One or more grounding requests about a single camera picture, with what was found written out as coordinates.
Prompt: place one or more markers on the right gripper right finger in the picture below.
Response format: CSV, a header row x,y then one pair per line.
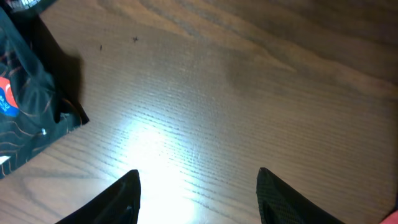
x,y
279,203

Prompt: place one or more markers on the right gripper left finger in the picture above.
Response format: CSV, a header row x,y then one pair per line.
x,y
118,204

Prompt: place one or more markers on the red t-shirt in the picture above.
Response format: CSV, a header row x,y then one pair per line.
x,y
391,219

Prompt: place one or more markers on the black orange-patterned jersey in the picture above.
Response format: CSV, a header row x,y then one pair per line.
x,y
40,85

